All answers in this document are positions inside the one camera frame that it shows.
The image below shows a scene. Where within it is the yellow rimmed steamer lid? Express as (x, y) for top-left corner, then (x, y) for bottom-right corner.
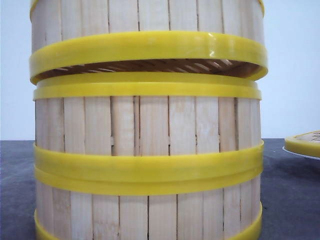
(284, 130), (320, 158)

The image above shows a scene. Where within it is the front bamboo steamer basket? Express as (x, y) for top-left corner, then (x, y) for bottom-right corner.
(34, 160), (263, 240)

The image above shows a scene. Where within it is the white plate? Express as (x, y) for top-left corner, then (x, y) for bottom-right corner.
(282, 146), (320, 161)

